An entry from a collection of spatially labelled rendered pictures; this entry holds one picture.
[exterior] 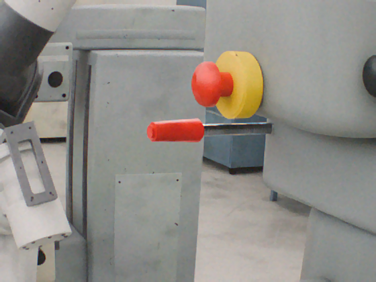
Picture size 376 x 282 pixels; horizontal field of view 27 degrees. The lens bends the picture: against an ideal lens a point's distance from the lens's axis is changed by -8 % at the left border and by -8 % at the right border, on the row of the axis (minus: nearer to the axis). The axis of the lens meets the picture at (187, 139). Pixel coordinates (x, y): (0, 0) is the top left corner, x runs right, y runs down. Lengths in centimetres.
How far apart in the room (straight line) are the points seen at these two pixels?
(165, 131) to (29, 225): 17
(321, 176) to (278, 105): 13
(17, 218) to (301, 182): 30
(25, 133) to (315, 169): 30
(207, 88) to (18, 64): 38
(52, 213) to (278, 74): 29
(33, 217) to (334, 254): 32
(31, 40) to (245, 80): 39
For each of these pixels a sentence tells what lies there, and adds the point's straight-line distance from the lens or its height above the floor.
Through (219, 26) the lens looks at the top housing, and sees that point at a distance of 79.
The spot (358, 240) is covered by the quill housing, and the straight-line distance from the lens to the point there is 83.
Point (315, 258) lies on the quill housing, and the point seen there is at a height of 157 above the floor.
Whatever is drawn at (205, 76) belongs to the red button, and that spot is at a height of 177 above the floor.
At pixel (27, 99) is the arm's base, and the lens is 105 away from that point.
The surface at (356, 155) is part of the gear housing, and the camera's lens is 77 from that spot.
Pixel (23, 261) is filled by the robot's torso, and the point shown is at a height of 153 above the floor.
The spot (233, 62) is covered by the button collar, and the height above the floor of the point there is 178.
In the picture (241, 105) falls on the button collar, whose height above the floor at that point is 175.
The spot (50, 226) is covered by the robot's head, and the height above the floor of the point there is 160.
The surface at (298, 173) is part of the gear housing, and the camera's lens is 85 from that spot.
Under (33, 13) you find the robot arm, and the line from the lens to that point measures 101.
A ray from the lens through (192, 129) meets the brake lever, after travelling 83.
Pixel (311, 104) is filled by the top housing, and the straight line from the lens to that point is 67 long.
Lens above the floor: 185
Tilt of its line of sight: 11 degrees down
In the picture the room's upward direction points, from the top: 3 degrees clockwise
